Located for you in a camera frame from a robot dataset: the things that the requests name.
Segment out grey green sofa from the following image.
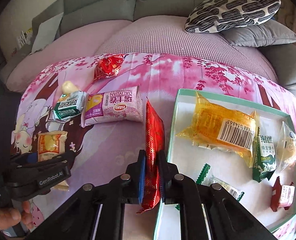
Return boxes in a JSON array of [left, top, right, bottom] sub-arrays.
[[1, 0, 296, 97]]

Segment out green mung bean biscuit pack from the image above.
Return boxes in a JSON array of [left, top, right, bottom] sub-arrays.
[[252, 127, 277, 183]]

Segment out yellow transparent cake packet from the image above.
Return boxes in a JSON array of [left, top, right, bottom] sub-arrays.
[[177, 93, 258, 167]]

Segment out light grey small cushion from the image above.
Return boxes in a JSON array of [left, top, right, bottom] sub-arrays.
[[31, 13, 63, 54]]

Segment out pink sofa seat cover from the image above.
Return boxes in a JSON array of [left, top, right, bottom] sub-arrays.
[[0, 16, 278, 92]]

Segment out teal white cardboard tray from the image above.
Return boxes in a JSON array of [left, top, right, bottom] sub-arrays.
[[153, 89, 296, 239]]

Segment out person left hand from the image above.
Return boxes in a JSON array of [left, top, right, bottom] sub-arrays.
[[0, 201, 33, 230]]

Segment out yellow jelly cup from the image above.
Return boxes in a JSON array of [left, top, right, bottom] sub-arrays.
[[62, 81, 79, 95]]

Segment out red triangular snack packet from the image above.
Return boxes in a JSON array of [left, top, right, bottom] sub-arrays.
[[93, 54, 127, 81]]

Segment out green clear pastry packet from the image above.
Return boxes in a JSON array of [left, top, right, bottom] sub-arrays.
[[196, 164, 245, 202]]

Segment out orange yellow snack packet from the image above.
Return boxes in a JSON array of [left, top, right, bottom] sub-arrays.
[[36, 130, 71, 192]]

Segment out black white patterned pillow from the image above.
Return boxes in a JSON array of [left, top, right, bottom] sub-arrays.
[[184, 0, 281, 33]]

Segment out small green white snack packet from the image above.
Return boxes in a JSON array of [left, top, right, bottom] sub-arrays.
[[53, 90, 87, 121]]

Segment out pink cartoon tablecloth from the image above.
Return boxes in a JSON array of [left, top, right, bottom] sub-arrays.
[[11, 53, 296, 239]]

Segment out white items on shelf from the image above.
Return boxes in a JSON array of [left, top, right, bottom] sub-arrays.
[[11, 28, 33, 56]]

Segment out pink swiss roll packet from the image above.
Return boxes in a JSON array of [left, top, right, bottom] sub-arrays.
[[81, 86, 143, 128]]

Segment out grey pillow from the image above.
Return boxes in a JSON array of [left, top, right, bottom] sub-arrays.
[[221, 20, 296, 48]]

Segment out clear steamed cake packet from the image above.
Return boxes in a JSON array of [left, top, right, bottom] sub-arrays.
[[276, 122, 296, 173]]

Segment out red milk biscuit pack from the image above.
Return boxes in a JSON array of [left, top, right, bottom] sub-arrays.
[[270, 177, 295, 212]]

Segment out red gold cake packet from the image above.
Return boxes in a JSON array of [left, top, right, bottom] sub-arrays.
[[137, 100, 165, 214]]

